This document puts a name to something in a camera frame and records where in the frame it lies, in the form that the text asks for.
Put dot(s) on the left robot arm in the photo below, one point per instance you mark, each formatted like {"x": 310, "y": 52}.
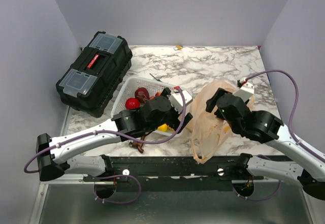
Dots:
{"x": 59, "y": 155}

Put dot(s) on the yellow fake bell pepper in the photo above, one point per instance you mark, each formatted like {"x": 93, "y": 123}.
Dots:
{"x": 163, "y": 128}

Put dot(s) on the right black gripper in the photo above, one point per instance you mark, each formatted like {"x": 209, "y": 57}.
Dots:
{"x": 210, "y": 102}

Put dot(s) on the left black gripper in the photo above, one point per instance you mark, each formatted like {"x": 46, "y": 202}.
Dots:
{"x": 175, "y": 123}

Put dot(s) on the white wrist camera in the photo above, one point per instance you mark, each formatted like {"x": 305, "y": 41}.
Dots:
{"x": 245, "y": 89}
{"x": 177, "y": 101}

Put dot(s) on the black mounting rail base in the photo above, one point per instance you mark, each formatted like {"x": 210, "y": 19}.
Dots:
{"x": 172, "y": 173}

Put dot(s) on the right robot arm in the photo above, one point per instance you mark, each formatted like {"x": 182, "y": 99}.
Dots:
{"x": 306, "y": 168}

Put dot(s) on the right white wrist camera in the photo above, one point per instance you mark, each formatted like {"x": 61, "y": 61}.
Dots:
{"x": 245, "y": 89}

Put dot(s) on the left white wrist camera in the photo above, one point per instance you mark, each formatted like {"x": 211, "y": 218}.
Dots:
{"x": 177, "y": 101}

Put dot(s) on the black plastic toolbox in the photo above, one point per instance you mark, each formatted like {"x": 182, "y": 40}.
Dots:
{"x": 89, "y": 83}

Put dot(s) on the aluminium rail extrusion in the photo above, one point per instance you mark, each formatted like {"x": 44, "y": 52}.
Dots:
{"x": 72, "y": 181}

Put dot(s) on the white plastic basket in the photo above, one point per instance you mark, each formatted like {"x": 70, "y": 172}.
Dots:
{"x": 129, "y": 87}

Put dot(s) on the red fake apple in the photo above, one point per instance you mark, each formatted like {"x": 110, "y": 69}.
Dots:
{"x": 142, "y": 95}

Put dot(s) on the red fake cherry bunch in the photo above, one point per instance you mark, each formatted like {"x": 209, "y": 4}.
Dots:
{"x": 157, "y": 94}

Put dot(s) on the brown faucet tap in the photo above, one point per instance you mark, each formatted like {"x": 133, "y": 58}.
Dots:
{"x": 138, "y": 145}

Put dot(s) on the red fake tomato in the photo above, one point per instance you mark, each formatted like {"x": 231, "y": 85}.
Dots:
{"x": 132, "y": 103}

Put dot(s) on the orange translucent plastic bag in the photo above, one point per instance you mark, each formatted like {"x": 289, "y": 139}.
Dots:
{"x": 208, "y": 131}

